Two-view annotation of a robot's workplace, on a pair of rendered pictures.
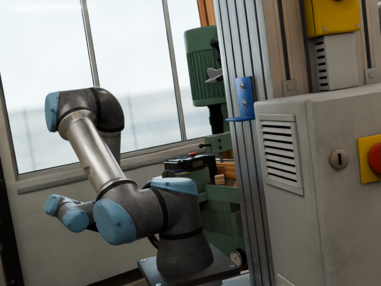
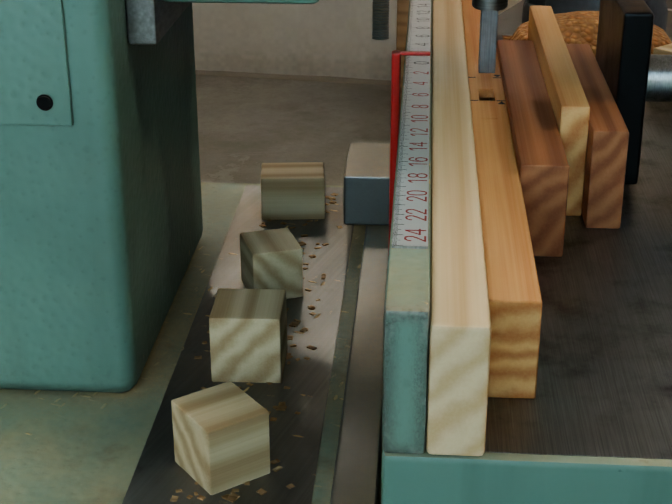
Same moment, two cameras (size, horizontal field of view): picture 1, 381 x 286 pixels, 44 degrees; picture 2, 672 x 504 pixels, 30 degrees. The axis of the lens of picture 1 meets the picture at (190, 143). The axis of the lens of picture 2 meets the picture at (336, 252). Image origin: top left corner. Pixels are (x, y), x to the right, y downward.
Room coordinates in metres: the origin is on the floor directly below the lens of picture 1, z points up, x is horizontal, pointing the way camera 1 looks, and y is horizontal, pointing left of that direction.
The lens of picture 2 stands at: (2.50, 0.27, 1.13)
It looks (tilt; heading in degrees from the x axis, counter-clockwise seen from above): 24 degrees down; 222
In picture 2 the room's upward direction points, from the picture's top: straight up
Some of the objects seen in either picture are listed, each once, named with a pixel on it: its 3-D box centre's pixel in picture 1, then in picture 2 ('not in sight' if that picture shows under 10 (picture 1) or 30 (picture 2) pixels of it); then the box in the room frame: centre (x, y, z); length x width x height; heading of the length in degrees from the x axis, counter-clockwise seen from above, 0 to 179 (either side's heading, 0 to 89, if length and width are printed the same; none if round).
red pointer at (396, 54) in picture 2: not in sight; (408, 176); (1.98, -0.15, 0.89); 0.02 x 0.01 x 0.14; 128
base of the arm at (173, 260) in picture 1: (182, 245); not in sight; (1.20, 0.06, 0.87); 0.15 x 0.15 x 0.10
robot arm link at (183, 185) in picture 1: (174, 202); not in sight; (1.20, 0.06, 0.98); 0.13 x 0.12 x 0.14; 122
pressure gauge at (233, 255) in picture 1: (239, 259); not in sight; (1.61, -0.11, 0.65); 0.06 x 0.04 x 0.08; 38
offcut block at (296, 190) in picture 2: not in sight; (292, 190); (1.90, -0.32, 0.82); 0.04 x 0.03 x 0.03; 134
